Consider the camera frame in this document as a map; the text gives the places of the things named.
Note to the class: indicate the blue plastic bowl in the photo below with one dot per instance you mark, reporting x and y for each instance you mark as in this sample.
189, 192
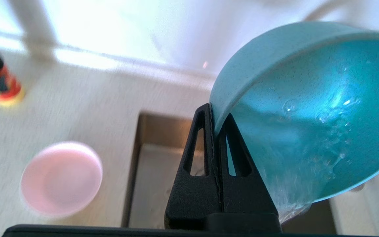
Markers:
308, 115

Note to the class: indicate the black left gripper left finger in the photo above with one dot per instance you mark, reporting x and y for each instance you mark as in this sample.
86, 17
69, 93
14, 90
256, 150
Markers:
192, 197

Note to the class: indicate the pink plastic bowl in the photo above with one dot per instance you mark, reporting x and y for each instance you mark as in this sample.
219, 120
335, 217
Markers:
61, 179

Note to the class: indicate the stainless steel sink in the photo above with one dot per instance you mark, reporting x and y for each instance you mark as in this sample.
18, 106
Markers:
153, 184

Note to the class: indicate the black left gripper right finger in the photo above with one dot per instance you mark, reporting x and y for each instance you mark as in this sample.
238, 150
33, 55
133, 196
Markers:
248, 200

